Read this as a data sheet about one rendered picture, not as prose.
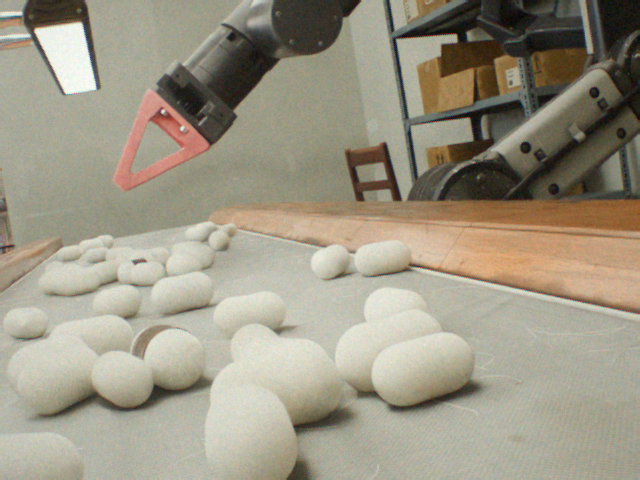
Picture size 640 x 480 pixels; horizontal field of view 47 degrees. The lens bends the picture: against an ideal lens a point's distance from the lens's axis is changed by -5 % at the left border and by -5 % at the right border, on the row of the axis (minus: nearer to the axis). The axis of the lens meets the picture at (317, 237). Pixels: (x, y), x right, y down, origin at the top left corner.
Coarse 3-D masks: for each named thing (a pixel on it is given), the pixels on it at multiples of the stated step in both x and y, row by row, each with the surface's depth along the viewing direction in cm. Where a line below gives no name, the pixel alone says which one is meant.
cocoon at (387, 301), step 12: (384, 288) 30; (396, 288) 30; (372, 300) 30; (384, 300) 29; (396, 300) 29; (408, 300) 28; (420, 300) 29; (372, 312) 30; (384, 312) 29; (396, 312) 28
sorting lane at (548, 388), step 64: (256, 256) 71; (0, 320) 53; (64, 320) 48; (128, 320) 44; (192, 320) 41; (320, 320) 36; (448, 320) 31; (512, 320) 29; (576, 320) 27; (0, 384) 32; (512, 384) 21; (576, 384) 20; (128, 448) 21; (192, 448) 20; (320, 448) 19; (384, 448) 18; (448, 448) 17; (512, 448) 17; (576, 448) 16
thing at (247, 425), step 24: (216, 408) 17; (240, 408) 16; (264, 408) 16; (216, 432) 16; (240, 432) 16; (264, 432) 16; (288, 432) 16; (216, 456) 16; (240, 456) 16; (264, 456) 16; (288, 456) 16
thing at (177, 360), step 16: (160, 336) 26; (176, 336) 26; (192, 336) 27; (144, 352) 26; (160, 352) 26; (176, 352) 26; (192, 352) 26; (160, 368) 26; (176, 368) 26; (192, 368) 26; (160, 384) 26; (176, 384) 26; (192, 384) 26
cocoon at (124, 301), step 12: (120, 288) 45; (132, 288) 45; (96, 300) 44; (108, 300) 43; (120, 300) 44; (132, 300) 45; (96, 312) 44; (108, 312) 43; (120, 312) 44; (132, 312) 45
